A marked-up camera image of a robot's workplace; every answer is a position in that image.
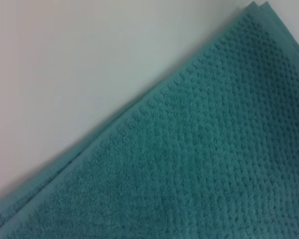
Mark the teal waffle-textured towel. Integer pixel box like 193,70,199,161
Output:
0,0,299,239

